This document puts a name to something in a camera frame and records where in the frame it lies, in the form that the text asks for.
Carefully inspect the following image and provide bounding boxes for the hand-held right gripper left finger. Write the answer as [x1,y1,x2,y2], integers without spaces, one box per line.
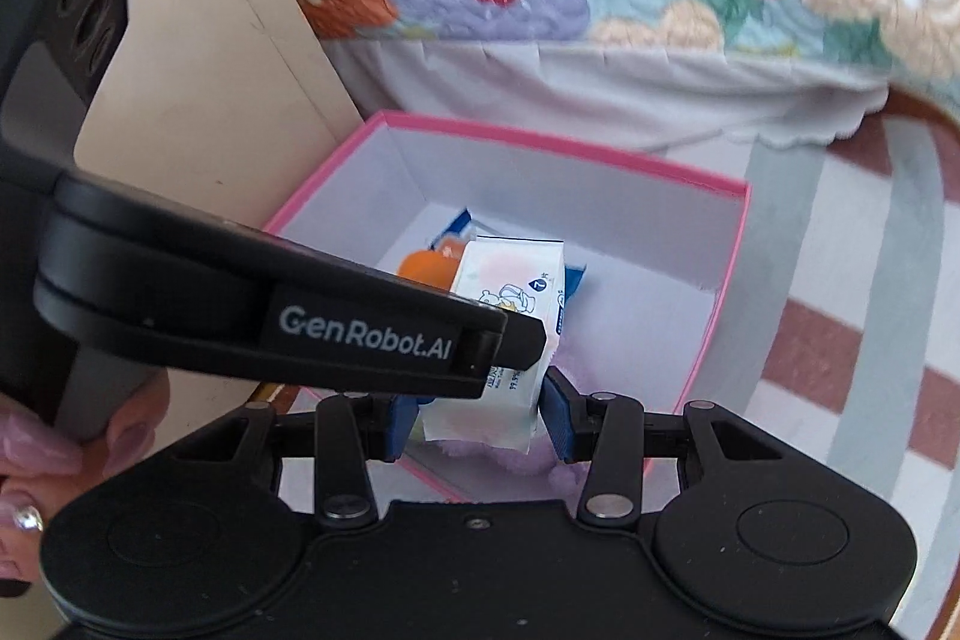
[169,389,421,530]

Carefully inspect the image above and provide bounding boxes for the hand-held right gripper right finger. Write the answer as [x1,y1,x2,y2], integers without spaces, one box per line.
[541,368,788,527]

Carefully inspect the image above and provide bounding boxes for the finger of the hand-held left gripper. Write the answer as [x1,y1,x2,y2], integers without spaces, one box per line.
[262,226,548,401]

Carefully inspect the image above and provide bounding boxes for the white tissue pack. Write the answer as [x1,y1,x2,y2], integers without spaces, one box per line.
[424,235,567,453]

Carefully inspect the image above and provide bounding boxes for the pink cardboard box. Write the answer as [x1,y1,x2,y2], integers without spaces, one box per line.
[262,111,752,506]

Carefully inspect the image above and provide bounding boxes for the person's left hand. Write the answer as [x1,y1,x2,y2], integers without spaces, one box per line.
[0,368,171,601]

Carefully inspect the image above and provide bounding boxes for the blue packet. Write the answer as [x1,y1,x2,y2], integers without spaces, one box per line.
[431,207,590,341]

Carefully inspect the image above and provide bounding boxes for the beige wooden board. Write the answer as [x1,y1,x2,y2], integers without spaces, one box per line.
[71,0,368,232]

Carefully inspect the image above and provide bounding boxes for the white bed skirt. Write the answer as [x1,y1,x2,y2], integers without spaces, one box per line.
[322,36,890,154]

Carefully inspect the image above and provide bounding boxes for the striped rug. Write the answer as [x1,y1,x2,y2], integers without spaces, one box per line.
[675,89,960,637]

